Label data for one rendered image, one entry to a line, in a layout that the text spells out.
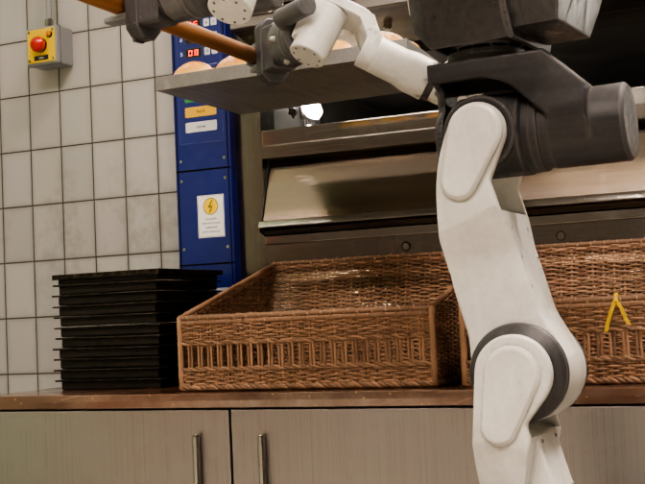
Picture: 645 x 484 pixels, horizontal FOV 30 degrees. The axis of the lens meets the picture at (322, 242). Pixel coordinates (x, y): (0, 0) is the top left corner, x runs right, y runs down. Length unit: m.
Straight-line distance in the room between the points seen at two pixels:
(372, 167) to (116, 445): 0.89
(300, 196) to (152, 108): 0.49
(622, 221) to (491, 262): 0.93
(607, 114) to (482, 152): 0.18
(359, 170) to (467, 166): 1.15
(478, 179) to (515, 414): 0.34
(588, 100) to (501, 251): 0.25
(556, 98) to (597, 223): 0.96
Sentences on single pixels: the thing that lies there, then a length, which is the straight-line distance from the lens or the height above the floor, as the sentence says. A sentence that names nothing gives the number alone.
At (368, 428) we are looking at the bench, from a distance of 2.25.
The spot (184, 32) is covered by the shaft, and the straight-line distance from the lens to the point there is 2.06.
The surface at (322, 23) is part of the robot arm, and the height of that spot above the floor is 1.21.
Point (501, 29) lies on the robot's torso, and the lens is 1.75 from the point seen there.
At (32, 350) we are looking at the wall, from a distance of 3.33.
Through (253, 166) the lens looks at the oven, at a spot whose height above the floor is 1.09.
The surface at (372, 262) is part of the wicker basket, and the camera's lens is 2.78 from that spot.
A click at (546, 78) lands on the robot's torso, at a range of 1.75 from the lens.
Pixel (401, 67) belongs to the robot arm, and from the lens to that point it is 2.07.
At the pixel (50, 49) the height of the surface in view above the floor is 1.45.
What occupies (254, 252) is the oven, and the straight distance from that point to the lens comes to 2.96.
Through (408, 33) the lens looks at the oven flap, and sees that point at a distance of 2.85.
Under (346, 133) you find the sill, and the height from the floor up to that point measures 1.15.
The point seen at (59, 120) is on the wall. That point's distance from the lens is 3.30.
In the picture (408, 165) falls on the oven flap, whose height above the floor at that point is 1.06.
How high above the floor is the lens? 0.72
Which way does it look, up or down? 3 degrees up
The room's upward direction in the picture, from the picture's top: 3 degrees counter-clockwise
